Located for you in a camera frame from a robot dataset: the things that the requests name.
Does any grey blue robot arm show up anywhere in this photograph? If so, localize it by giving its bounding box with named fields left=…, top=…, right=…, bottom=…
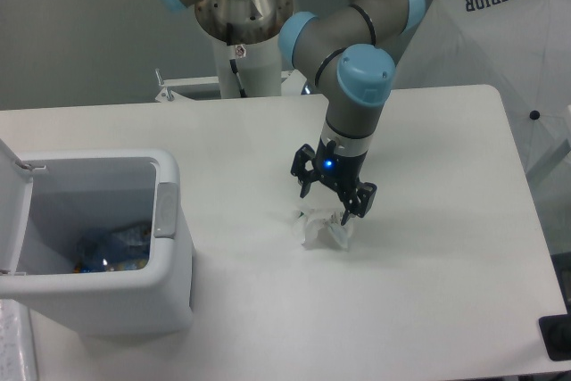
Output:
left=162, top=0, right=426, bottom=218

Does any white paper wrapper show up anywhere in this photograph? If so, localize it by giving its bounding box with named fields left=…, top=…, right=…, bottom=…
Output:
left=292, top=204, right=354, bottom=252

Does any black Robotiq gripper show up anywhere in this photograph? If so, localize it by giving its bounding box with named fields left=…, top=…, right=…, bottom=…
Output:
left=290, top=142, right=377, bottom=226

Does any black device at edge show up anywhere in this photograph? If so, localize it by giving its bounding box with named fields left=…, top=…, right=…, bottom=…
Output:
left=539, top=314, right=570, bottom=361

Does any crushed clear plastic bottle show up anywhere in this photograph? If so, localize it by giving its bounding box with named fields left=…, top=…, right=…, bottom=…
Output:
left=73, top=222, right=152, bottom=273

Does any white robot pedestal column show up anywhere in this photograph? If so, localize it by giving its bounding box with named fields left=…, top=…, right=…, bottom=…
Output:
left=194, top=0, right=294, bottom=99

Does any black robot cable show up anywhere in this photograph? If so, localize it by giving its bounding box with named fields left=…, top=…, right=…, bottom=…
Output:
left=225, top=21, right=248, bottom=99

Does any white Superior umbrella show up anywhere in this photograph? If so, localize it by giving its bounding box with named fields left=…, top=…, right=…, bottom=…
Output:
left=394, top=0, right=570, bottom=171

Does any white plastic trash can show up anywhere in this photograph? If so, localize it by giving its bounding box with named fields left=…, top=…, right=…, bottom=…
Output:
left=1, top=145, right=194, bottom=335

